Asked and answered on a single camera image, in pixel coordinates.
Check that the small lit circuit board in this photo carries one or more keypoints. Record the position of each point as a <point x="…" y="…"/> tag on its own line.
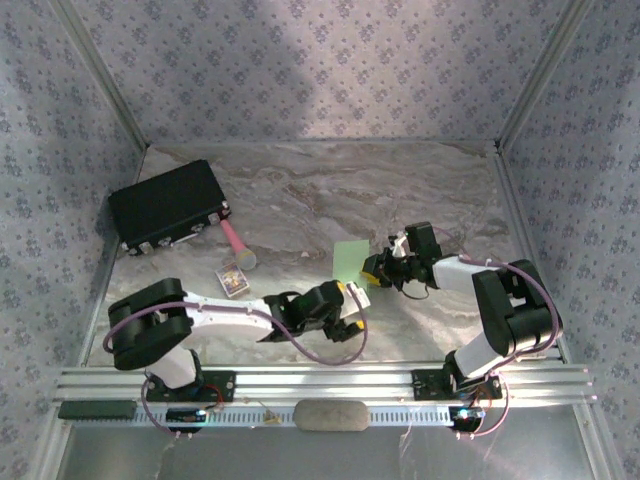
<point x="467" y="415"/>
<point x="182" y="415"/>

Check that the aluminium frame post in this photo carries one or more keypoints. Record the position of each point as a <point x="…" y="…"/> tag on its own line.
<point x="542" y="75"/>
<point x="104" y="75"/>

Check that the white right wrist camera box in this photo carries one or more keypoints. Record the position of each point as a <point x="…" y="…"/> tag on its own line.
<point x="399" y="247"/>

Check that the aluminium frame leg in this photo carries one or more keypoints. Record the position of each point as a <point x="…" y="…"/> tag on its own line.
<point x="55" y="450"/>
<point x="590" y="440"/>

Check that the small printed card box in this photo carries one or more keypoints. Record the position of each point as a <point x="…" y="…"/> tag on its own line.
<point x="234" y="282"/>

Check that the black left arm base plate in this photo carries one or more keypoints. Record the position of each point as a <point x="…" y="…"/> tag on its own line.
<point x="225" y="387"/>

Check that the small beige tag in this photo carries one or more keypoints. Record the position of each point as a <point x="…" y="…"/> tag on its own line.
<point x="271" y="419"/>

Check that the aluminium mounting rail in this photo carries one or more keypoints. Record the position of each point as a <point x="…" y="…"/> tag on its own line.
<point x="325" y="385"/>

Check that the grey metal sheet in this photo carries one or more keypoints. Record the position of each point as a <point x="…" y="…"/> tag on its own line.
<point x="300" y="455"/>

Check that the black flat bar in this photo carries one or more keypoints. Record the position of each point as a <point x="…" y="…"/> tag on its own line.
<point x="95" y="410"/>

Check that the black hard case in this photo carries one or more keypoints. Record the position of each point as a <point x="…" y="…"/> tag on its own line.
<point x="165" y="200"/>

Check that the grey oval pad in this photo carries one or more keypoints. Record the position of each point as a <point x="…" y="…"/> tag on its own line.
<point x="330" y="416"/>

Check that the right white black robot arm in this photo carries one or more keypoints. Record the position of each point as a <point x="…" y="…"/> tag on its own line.
<point x="455" y="272"/>

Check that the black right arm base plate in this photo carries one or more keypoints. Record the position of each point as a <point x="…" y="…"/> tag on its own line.
<point x="425" y="385"/>

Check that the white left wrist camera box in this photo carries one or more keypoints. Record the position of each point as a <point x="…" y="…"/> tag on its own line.
<point x="357" y="295"/>

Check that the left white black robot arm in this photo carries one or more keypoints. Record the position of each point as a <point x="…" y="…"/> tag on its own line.
<point x="225" y="320"/>

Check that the light green paper sheet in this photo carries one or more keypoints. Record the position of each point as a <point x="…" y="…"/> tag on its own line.
<point x="350" y="260"/>

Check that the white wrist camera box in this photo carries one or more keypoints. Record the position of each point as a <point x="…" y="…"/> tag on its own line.
<point x="399" y="247"/>
<point x="357" y="295"/>

